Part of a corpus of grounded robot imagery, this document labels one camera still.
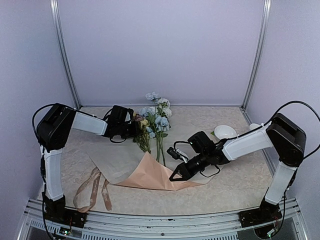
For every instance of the tan ribbon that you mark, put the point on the tan ribbon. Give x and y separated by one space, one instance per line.
86 195

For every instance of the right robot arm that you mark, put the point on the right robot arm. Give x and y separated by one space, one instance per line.
281 134

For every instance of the right aluminium frame post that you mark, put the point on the right aluminium frame post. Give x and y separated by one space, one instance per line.
258 53

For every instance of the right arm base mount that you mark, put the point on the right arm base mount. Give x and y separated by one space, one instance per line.
265 213

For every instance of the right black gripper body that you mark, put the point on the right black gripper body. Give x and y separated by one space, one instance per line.
203 163

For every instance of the pink rose stem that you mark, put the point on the pink rose stem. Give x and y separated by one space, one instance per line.
138 118

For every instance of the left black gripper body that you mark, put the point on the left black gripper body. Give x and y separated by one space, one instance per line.
128 132

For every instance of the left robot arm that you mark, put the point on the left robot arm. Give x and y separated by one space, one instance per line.
52 134

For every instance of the aluminium frame post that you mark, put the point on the aluminium frame post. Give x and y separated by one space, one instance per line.
258 53
54 6

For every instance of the front aluminium rail base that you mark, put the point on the front aluminium rail base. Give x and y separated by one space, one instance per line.
111 226

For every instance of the yellow rose bunch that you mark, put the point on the yellow rose bunch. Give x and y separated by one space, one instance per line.
142 139

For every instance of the left aluminium frame post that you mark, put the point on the left aluminium frame post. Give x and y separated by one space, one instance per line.
54 6

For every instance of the white ceramic bowl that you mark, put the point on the white ceramic bowl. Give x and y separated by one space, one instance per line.
224 132

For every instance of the white rose stem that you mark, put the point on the white rose stem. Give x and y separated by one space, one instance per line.
166 112

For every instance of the pink wrapping paper sheet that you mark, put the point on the pink wrapping paper sheet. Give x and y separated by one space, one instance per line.
128 166

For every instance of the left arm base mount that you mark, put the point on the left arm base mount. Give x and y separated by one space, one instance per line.
62 215

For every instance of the light blue cup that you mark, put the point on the light blue cup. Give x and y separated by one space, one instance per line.
253 126

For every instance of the white pink flower stem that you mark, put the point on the white pink flower stem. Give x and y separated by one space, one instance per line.
163 103

